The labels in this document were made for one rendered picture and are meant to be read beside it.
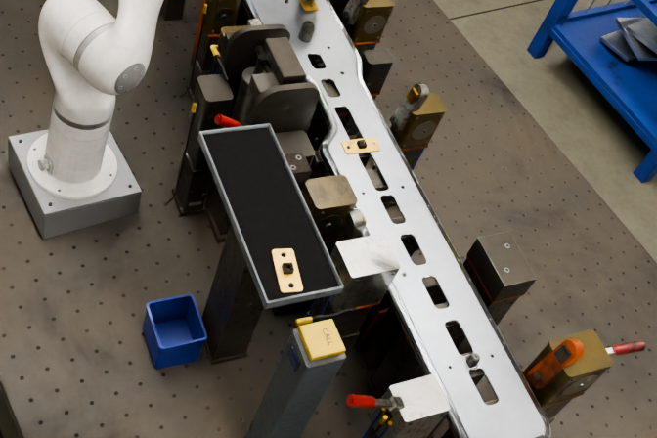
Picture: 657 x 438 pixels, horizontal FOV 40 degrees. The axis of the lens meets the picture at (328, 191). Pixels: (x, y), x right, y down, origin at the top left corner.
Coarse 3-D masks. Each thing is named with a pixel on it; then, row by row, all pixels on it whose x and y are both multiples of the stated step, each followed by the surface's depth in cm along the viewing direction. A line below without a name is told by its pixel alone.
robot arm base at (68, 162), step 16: (64, 128) 180; (32, 144) 195; (48, 144) 188; (64, 144) 183; (80, 144) 183; (96, 144) 185; (32, 160) 192; (48, 160) 189; (64, 160) 187; (80, 160) 187; (96, 160) 190; (112, 160) 200; (32, 176) 190; (48, 176) 191; (64, 176) 190; (80, 176) 191; (96, 176) 195; (112, 176) 197; (48, 192) 190; (64, 192) 190; (80, 192) 192; (96, 192) 193
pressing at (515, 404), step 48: (288, 0) 218; (336, 48) 211; (336, 144) 192; (384, 144) 195; (384, 192) 187; (432, 240) 182; (432, 336) 167; (480, 336) 170; (528, 384) 166; (480, 432) 157; (528, 432) 159
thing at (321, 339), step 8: (328, 320) 144; (304, 328) 142; (312, 328) 142; (320, 328) 142; (328, 328) 143; (336, 328) 143; (304, 336) 141; (312, 336) 141; (320, 336) 142; (328, 336) 142; (336, 336) 142; (304, 344) 141; (312, 344) 140; (320, 344) 141; (328, 344) 141; (336, 344) 142; (312, 352) 139; (320, 352) 140; (328, 352) 140; (336, 352) 141; (344, 352) 142; (312, 360) 139
